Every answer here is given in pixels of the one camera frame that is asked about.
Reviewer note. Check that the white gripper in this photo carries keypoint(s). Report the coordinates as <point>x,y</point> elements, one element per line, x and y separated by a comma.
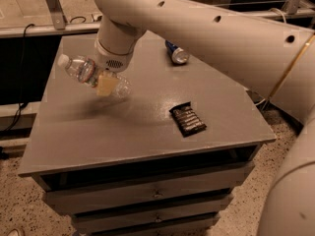
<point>110,62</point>

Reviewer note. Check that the white shoe tip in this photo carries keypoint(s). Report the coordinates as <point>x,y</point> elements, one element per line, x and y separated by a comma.
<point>16,232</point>

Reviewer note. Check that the grey drawer cabinet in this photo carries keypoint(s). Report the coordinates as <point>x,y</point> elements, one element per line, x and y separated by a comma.
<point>121,167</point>

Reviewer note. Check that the clear plastic water bottle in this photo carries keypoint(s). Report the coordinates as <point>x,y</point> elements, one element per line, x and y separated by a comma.
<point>85,71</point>

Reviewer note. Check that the white power strip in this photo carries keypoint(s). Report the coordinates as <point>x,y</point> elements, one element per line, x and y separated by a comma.
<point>96,17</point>

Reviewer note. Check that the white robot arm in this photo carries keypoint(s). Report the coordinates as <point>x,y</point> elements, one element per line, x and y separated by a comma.
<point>274,59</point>

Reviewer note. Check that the blue pepsi soda can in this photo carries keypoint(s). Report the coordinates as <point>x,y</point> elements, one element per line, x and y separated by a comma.
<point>177,55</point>

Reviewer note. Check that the black snack bar wrapper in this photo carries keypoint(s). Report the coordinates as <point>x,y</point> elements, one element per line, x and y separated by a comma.
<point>187,120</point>

